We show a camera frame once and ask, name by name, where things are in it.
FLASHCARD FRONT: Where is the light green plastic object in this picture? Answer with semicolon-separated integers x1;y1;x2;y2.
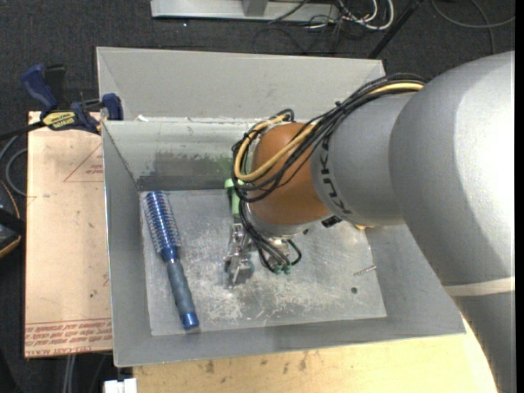
224;177;246;221

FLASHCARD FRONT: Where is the blue round hairbrush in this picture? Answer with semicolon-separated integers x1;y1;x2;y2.
142;190;201;331

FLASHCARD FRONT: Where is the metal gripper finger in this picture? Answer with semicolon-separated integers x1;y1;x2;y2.
237;261;258;283
223;257;240;291

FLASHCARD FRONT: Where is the brown cardboard board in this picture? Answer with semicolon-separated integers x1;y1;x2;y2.
24;111;114;359

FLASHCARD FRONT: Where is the grey metal bin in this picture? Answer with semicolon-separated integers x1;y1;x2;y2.
96;46;468;368

